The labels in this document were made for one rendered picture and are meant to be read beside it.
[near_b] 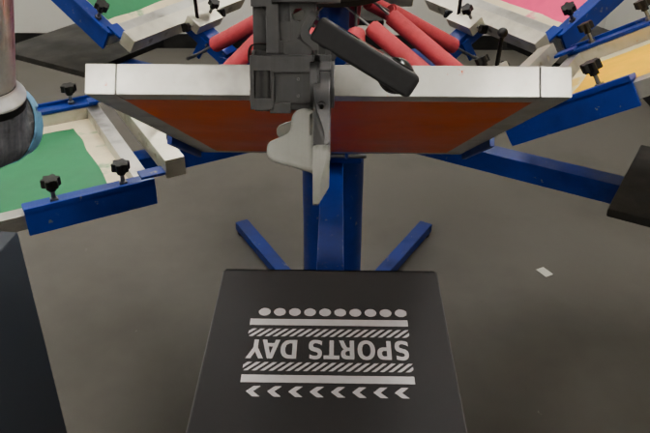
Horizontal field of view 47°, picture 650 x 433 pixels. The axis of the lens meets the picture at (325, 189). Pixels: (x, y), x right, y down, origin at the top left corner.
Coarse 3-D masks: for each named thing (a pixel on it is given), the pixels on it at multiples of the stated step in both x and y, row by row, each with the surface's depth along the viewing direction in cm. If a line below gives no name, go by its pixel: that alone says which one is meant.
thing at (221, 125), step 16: (160, 112) 104; (176, 112) 104; (192, 112) 103; (208, 112) 103; (224, 112) 103; (240, 112) 103; (256, 112) 103; (176, 128) 122; (192, 128) 122; (208, 128) 121; (224, 128) 121; (240, 128) 121; (256, 128) 121; (272, 128) 121; (208, 144) 149; (224, 144) 149; (240, 144) 149; (256, 144) 148
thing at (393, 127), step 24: (336, 120) 110; (360, 120) 110; (384, 120) 110; (408, 120) 109; (432, 120) 109; (456, 120) 109; (480, 120) 109; (336, 144) 147; (360, 144) 146; (384, 144) 146; (408, 144) 145; (432, 144) 145; (456, 144) 144
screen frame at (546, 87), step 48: (96, 96) 90; (144, 96) 90; (192, 96) 89; (240, 96) 89; (336, 96) 88; (384, 96) 88; (432, 96) 88; (480, 96) 88; (528, 96) 88; (192, 144) 149
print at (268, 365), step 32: (256, 320) 141; (288, 320) 141; (320, 320) 141; (352, 320) 141; (384, 320) 141; (256, 352) 133; (288, 352) 133; (320, 352) 133; (352, 352) 133; (384, 352) 133; (256, 384) 127; (288, 384) 127; (320, 384) 127; (352, 384) 127; (384, 384) 127
